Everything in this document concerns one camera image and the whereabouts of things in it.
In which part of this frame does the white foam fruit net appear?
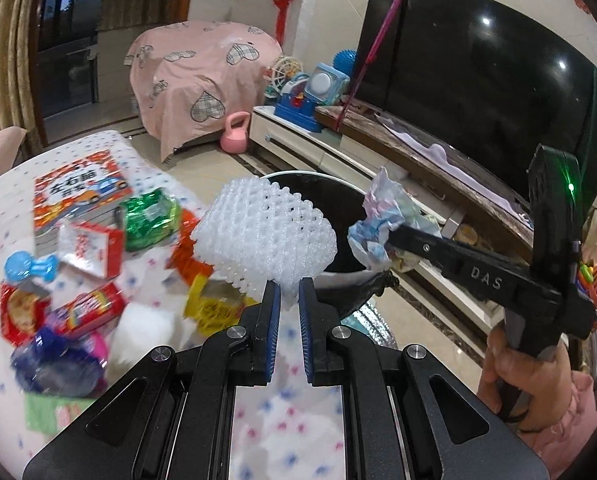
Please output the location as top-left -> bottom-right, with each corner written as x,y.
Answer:
191,177 -> 337,299

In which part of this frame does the paper trash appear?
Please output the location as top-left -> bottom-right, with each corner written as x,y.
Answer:
347,167 -> 441,273

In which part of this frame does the black round trash bin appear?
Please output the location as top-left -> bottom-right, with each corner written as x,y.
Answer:
266,170 -> 398,320

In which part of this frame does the right hand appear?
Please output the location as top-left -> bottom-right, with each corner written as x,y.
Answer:
477,326 -> 571,432

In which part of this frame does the yellow snack wrapper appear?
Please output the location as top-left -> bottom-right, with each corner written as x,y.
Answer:
184,274 -> 257,337

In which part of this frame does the white tissue wad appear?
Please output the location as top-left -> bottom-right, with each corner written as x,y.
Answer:
105,301 -> 190,382

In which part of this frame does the orange snack bag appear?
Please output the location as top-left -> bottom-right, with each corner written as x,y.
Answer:
166,209 -> 214,286

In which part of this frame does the green foil snack bag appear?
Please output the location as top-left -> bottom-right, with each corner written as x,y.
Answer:
116,188 -> 181,252

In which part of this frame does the red rainbow candy pack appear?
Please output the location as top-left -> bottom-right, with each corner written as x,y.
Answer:
44,282 -> 127,338

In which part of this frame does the red white small box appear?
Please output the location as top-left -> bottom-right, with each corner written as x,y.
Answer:
56,221 -> 124,280

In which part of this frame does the blue crumpled plastic bag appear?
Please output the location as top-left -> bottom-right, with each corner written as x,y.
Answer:
10,326 -> 104,398

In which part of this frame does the green paper box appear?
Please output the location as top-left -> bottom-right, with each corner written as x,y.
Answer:
24,393 -> 93,436

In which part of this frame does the pink kettlebell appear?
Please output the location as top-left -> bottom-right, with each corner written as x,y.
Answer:
219,112 -> 251,155

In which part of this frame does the white tv cabinet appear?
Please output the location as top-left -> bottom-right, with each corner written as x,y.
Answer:
250,105 -> 503,341

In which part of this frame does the red children's book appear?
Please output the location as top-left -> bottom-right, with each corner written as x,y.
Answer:
33,150 -> 131,256

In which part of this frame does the red cookie snack bag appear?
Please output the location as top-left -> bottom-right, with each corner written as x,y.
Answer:
0,282 -> 51,347

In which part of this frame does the blue plastic toy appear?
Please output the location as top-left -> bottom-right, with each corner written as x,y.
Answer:
4,250 -> 60,284

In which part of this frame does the blue toy machine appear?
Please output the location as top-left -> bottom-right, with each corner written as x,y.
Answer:
274,73 -> 322,132

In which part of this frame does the light blue toy washer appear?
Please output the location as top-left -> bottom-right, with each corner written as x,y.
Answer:
305,63 -> 349,105

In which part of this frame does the blue spiky ball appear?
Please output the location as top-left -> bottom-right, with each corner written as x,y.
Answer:
332,49 -> 357,78

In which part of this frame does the pink heart patterned cover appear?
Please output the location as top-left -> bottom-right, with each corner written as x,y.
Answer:
125,21 -> 282,159

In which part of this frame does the toy ferris wheel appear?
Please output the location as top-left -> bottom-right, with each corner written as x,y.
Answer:
264,55 -> 303,100

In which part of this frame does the pink stick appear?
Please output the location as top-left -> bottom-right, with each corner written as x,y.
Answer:
334,0 -> 403,132

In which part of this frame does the gold curtain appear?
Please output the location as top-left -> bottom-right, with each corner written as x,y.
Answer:
0,0 -> 42,157

